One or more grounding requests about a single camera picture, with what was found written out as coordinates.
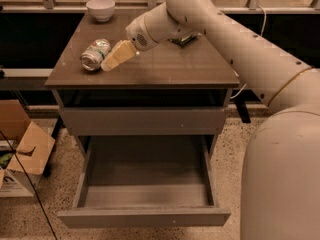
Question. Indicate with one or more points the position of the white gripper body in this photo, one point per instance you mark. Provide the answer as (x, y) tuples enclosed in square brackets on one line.
[(137, 31)]

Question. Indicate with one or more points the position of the open cardboard box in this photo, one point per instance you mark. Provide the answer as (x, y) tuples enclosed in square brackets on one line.
[(27, 147)]

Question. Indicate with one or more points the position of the grey drawer cabinet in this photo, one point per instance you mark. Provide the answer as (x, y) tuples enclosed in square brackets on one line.
[(166, 77)]

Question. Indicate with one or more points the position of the crushed 7up can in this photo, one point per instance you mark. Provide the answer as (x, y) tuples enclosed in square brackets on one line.
[(93, 56)]

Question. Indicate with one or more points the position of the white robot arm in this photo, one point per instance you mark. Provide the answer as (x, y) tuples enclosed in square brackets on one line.
[(280, 189)]

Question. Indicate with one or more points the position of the white ceramic bowl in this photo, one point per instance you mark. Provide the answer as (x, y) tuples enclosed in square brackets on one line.
[(101, 10)]

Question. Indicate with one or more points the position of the green chip bag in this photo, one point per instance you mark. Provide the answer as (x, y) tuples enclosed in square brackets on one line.
[(183, 40)]

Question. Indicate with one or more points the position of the open grey middle drawer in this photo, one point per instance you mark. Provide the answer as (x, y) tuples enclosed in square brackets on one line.
[(145, 181)]

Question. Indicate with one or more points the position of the closed grey top drawer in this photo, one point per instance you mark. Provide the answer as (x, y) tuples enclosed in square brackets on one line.
[(124, 121)]

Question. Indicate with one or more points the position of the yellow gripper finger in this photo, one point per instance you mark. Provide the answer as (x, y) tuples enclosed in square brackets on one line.
[(123, 51)]

